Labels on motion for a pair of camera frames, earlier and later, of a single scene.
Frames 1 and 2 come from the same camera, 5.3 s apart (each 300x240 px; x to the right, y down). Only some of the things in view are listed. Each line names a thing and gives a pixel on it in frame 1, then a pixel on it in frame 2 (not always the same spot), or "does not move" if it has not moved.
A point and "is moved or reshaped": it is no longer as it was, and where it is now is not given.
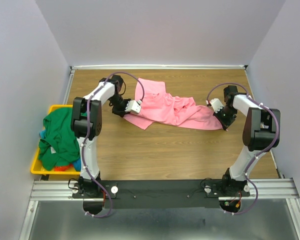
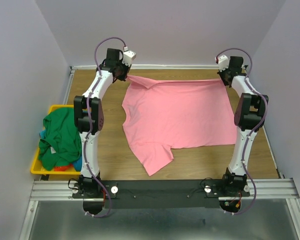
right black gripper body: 225,115 -> 223,75
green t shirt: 60,146 does not move
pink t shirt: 158,105 is moved or reshaped
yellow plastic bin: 36,168 does not move
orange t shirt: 61,168 does not move
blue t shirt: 77,164 does not move
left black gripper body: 119,104 -> 122,70
